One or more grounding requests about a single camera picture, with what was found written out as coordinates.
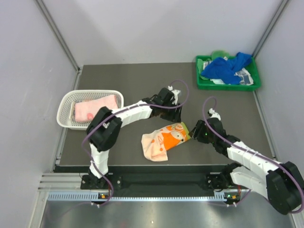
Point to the green cloth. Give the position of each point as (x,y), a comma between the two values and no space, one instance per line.
(220,53)

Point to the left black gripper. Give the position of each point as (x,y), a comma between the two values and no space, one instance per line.
(174,116)

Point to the aluminium frame rail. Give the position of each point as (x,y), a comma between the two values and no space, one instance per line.
(60,181)

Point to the green plastic bin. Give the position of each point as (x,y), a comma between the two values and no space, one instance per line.
(208,85)

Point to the orange cream patterned towel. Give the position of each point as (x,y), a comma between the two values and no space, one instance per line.
(156,144)

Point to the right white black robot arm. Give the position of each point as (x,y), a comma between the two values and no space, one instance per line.
(279,183)

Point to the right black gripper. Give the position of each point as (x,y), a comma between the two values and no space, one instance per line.
(196,132)

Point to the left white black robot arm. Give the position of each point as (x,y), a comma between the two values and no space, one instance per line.
(103,131)

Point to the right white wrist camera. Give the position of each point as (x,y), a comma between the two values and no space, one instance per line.
(213,114)

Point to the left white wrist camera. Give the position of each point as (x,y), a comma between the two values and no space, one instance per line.
(176,92)

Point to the pink striped towel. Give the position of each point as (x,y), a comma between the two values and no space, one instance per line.
(85,111)

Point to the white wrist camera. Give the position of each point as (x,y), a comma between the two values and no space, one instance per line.
(213,114)
(176,92)

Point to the grey slotted cable duct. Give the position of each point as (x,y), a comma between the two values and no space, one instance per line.
(101,197)

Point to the blue white patterned cloth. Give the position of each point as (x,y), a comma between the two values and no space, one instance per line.
(243,74)

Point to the white perforated plastic basket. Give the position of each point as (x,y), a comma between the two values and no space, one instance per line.
(66,110)

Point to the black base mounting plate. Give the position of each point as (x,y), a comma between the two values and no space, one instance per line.
(148,180)

